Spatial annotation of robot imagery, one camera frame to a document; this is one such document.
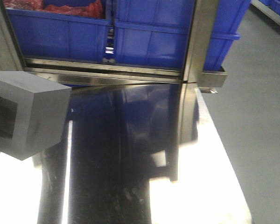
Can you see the blue bin with red contents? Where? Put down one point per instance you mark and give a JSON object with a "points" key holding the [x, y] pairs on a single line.
{"points": [[64, 36]]}

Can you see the red mesh bag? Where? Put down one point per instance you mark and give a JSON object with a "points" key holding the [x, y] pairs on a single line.
{"points": [[84, 8]]}

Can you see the stainless steel shelf rack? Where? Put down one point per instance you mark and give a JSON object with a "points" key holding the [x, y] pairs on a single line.
{"points": [[86, 73]]}

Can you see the blue plastic bin centre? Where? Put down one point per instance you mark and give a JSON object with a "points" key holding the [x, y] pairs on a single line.
{"points": [[155, 32]]}

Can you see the gray square hollow base block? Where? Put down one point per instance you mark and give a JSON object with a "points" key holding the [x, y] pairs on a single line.
{"points": [[32, 113]]}

